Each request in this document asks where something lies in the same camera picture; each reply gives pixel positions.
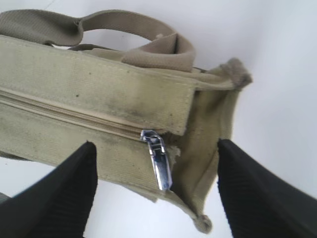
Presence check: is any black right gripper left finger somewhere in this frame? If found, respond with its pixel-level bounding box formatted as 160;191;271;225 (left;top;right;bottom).
0;142;98;238

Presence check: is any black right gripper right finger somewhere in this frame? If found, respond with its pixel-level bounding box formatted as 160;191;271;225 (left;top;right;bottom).
217;139;317;238

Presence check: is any silver zipper pull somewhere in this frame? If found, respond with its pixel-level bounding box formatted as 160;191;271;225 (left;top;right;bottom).
140;130;172;191

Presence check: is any yellow canvas tote bag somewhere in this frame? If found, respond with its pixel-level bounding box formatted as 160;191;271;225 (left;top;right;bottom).
0;9;252;234

